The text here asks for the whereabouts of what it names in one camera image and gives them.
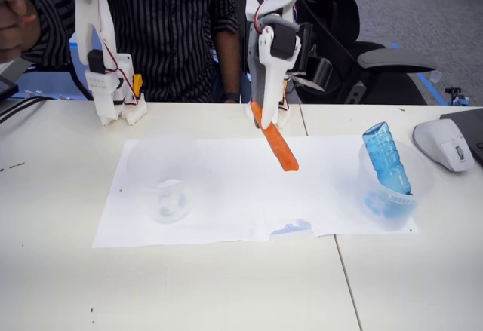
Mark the orange carrot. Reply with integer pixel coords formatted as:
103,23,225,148
251,101,300,173

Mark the white leader arm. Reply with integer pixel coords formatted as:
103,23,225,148
0,0,149,127

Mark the right forearm in striped sleeve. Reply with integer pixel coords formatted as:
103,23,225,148
20,0,77,69

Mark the person's bare left forearm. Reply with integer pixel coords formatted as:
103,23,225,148
214,31,243,103

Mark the blue plastic bottle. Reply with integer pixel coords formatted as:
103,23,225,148
362,121,413,196

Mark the person's right hand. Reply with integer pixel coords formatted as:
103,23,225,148
0,0,41,65

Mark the black webcam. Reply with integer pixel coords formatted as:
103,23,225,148
296,22,334,93

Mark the black office chair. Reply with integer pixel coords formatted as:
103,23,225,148
294,0,438,106

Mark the person in striped shirt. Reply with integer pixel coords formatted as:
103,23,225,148
20,0,247,104

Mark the white paper sheet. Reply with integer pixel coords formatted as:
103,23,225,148
260,134,420,238
92,139,267,250

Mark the blue floor tape strip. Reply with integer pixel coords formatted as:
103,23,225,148
417,72,444,105

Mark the clear plastic container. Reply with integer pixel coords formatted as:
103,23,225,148
126,131,201,225
356,140,435,232

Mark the white vertical computer mouse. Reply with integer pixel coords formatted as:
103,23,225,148
411,118,475,173

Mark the small blue black device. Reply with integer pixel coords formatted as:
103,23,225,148
444,86,471,107

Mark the black laptop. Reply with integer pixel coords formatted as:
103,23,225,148
439,107,483,168

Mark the clear plastic wrapper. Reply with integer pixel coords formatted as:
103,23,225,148
24,88,72,101

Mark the black monitor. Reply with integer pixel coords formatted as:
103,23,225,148
0,75,20,103

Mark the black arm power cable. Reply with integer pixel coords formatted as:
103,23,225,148
69,65,94,101

